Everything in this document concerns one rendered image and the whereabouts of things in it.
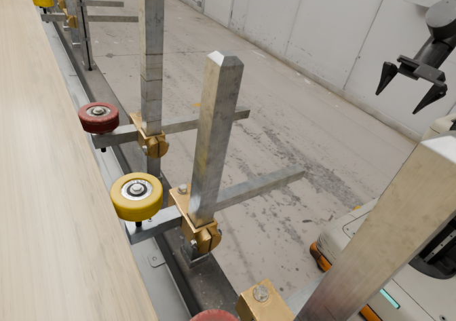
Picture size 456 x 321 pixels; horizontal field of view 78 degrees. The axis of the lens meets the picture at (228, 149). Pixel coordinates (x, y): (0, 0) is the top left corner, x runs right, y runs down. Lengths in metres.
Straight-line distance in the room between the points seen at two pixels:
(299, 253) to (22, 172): 1.34
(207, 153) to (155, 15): 0.28
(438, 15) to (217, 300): 0.71
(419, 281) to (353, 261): 1.20
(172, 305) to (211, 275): 0.11
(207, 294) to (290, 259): 1.00
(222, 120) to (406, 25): 2.86
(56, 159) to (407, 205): 0.50
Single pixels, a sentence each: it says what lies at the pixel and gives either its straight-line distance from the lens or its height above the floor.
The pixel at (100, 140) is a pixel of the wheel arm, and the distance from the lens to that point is 0.69.
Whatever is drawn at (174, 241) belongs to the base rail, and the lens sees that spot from 0.66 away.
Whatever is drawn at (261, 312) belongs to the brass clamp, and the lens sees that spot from 0.44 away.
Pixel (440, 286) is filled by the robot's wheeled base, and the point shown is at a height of 0.28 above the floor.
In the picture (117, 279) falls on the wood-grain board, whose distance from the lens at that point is 0.40.
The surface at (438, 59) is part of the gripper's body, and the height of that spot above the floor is 1.11.
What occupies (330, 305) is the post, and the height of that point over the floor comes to 1.00.
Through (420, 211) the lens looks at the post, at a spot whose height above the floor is 1.13.
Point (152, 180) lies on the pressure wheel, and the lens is 0.49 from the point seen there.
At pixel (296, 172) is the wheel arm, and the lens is 0.71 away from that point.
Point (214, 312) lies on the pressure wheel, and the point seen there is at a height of 0.91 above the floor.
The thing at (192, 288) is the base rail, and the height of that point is 0.70.
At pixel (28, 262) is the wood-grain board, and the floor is 0.90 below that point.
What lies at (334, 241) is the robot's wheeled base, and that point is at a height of 0.25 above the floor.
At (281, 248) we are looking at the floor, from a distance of 1.59.
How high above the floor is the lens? 1.25
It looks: 37 degrees down
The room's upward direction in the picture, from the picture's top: 12 degrees clockwise
